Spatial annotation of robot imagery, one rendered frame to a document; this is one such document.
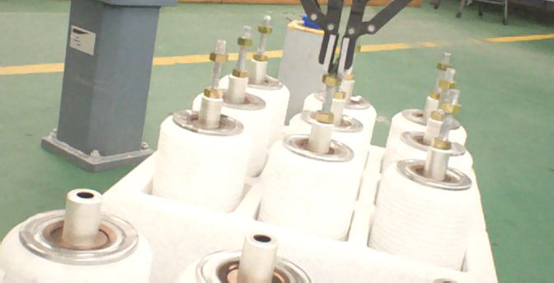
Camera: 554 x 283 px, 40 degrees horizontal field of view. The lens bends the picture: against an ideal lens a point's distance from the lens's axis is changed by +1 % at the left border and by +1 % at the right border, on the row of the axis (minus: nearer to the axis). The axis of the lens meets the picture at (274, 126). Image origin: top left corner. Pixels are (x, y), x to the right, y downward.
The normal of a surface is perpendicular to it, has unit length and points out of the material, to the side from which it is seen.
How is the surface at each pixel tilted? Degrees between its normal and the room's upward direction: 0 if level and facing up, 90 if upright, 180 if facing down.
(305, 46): 90
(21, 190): 0
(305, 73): 90
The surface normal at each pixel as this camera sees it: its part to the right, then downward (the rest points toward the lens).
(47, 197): 0.18, -0.95
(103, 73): 0.11, 0.27
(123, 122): 0.77, 0.31
